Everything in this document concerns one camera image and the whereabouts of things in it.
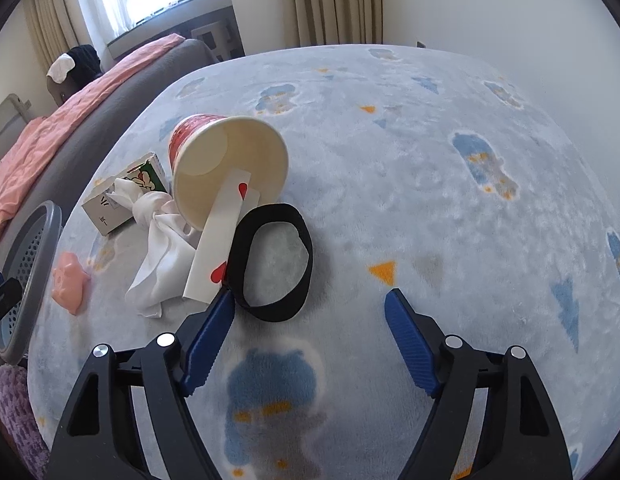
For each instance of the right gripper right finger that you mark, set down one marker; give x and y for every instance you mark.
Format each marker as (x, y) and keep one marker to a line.
(520, 436)

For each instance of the playing card strip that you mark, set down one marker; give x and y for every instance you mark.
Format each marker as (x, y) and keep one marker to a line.
(234, 199)

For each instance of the chair with dark clothes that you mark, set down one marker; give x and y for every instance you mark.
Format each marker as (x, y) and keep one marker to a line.
(72, 71)

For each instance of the torn white carton box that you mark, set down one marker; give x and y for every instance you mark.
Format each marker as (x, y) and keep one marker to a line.
(110, 203)

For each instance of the knotted white cloth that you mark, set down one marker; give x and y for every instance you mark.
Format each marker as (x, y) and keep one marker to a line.
(163, 273)

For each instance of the grey perforated trash basket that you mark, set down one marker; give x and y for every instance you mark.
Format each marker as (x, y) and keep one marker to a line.
(29, 261)

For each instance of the right beige curtain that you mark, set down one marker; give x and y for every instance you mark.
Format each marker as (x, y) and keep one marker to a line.
(319, 22)

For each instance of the red white paper cup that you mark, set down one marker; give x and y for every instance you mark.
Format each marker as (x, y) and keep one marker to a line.
(203, 148)

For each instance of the left beige curtain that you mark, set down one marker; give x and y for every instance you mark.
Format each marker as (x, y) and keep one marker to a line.
(56, 26)

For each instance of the black elastic band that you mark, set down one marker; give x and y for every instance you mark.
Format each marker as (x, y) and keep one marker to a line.
(268, 272)

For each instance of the grey headboard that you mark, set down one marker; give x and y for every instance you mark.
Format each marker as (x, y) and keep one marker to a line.
(15, 114)

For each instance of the beige curtain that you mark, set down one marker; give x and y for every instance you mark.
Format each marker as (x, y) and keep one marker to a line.
(56, 26)
(319, 22)

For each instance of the grey window desk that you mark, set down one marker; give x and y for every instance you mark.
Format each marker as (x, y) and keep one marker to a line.
(183, 19)

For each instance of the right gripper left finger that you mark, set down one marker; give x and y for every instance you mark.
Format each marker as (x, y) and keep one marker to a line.
(97, 436)

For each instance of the pink pig toy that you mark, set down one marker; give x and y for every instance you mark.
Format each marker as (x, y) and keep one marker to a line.
(69, 280)

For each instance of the pink quilt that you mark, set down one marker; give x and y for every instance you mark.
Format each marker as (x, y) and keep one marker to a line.
(40, 140)

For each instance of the grey bed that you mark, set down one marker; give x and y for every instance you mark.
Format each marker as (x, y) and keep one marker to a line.
(75, 163)

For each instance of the light blue patterned blanket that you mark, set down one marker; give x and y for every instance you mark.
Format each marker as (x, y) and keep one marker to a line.
(413, 169)

